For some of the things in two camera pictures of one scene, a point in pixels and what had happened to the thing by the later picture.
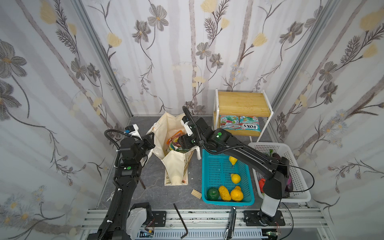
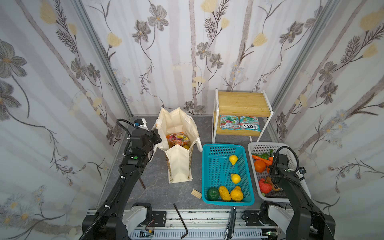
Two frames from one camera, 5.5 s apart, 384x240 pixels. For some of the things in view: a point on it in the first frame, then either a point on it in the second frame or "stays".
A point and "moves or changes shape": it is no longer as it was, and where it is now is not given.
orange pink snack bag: (174, 139) stays
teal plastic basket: (217, 170) stays
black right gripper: (186, 140) to (274, 179)
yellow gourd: (236, 194) stays
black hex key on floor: (143, 184) stays
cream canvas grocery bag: (175, 164) moves or changes shape
